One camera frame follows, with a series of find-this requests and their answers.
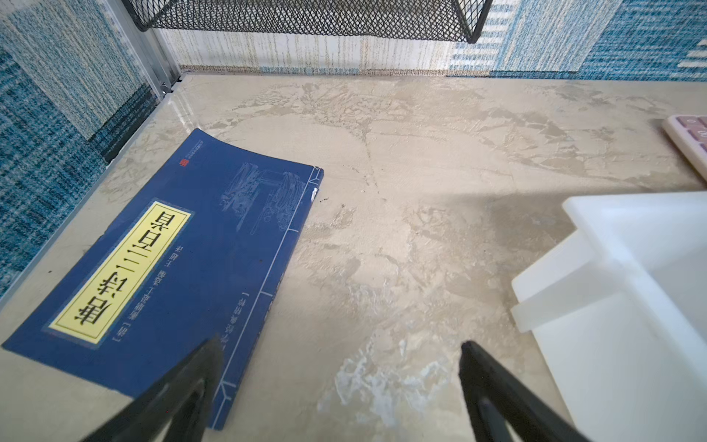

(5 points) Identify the left white plastic bin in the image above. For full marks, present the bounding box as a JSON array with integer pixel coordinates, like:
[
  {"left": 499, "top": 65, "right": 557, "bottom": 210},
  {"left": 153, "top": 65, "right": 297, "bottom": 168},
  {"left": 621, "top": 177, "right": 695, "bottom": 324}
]
[{"left": 512, "top": 192, "right": 706, "bottom": 441}]

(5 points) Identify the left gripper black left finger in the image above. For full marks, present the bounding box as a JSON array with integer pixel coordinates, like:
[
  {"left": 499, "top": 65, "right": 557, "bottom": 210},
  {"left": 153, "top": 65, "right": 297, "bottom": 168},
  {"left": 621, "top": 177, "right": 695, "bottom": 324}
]
[{"left": 84, "top": 337, "right": 224, "bottom": 441}]

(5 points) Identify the blue book yellow label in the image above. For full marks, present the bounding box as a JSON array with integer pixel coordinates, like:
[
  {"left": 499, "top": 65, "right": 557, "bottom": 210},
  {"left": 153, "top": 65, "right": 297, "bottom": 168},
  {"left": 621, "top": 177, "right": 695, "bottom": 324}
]
[{"left": 4, "top": 129, "right": 324, "bottom": 431}]

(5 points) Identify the black mesh shelf rack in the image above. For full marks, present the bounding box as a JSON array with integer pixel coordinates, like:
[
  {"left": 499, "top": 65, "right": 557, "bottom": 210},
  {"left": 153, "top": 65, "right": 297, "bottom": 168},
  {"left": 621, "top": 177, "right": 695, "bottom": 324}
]
[{"left": 123, "top": 0, "right": 492, "bottom": 44}]

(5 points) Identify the pink calculator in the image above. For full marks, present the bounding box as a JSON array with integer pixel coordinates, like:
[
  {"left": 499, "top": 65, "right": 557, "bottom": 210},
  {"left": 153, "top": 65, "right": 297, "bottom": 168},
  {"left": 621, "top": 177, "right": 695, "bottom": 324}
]
[{"left": 662, "top": 115, "right": 707, "bottom": 180}]

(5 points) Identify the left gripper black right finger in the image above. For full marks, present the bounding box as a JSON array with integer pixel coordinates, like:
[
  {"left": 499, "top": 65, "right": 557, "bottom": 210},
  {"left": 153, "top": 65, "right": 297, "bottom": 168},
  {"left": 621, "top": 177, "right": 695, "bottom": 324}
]
[{"left": 458, "top": 341, "right": 587, "bottom": 441}]

